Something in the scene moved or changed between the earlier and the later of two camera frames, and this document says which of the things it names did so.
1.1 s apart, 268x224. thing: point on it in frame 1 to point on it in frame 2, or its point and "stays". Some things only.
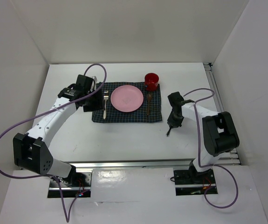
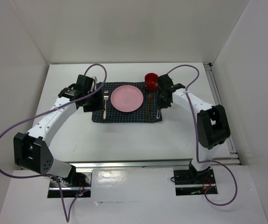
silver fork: [106, 96] stays
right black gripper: [175, 124] to [161, 104]
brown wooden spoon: [149, 98] stays
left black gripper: [98, 104] stays
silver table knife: [170, 128] to [157, 113]
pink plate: [127, 98] stays
